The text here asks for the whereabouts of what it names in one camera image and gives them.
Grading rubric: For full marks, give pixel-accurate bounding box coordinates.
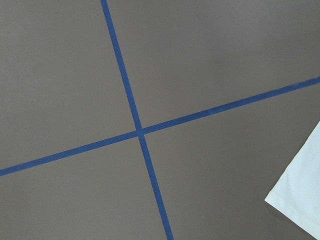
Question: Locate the cream long-sleeve cat shirt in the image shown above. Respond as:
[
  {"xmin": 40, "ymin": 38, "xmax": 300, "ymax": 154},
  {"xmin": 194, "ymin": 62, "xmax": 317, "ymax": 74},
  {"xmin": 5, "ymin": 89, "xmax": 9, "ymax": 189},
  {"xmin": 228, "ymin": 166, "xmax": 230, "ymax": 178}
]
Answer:
[{"xmin": 264, "ymin": 124, "xmax": 320, "ymax": 240}]

